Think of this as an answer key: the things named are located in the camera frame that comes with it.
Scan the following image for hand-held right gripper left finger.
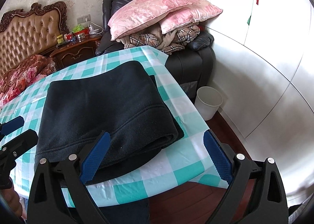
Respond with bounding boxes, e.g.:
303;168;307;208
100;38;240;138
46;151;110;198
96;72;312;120
27;131;111;224

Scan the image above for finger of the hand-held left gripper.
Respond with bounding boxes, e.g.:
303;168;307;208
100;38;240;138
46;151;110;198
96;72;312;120
0;128;38;159
0;116;25;135

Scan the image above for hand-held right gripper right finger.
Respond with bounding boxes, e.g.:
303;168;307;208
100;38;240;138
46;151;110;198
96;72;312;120
203;129;288;224

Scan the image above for black pants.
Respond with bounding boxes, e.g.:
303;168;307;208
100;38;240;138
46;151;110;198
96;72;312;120
34;61;185;186

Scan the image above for person's left forearm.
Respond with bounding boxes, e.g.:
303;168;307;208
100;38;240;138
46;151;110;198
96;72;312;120
5;185;25;221

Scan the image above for green checkered tablecloth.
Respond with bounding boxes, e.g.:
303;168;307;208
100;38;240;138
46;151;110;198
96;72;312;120
0;45;230;208

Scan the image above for red floral bedspread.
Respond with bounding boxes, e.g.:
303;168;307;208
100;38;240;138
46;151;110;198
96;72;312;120
0;54;58;108

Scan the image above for white waste bin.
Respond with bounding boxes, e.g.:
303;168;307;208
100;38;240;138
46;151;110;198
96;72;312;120
195;86;223;121

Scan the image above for person's dark clothing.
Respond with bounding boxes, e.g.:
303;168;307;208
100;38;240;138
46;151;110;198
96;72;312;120
98;198;151;224

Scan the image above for tufted leather bed headboard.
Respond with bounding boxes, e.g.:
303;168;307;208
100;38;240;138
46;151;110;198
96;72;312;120
0;2;70;78

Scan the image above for black leather armchair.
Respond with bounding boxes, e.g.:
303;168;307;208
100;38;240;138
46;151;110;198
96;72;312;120
96;0;215;97

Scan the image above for dark wooden nightstand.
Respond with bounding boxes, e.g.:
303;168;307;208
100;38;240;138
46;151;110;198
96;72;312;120
50;35;102;71

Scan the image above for white wardrobe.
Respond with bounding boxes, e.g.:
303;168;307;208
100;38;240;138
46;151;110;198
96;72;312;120
206;0;314;205

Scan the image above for brown plaid blanket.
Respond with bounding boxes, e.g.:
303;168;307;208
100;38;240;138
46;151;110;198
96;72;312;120
116;23;201;55

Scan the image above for small pink floral pillow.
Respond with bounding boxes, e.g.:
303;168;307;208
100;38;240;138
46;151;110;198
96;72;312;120
161;0;223;35

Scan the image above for large pink floral pillow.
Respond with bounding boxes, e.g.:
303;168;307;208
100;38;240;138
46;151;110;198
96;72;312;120
108;0;197;41

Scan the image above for white charger cable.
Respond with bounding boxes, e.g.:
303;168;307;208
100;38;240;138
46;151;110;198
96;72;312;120
88;23;103;35

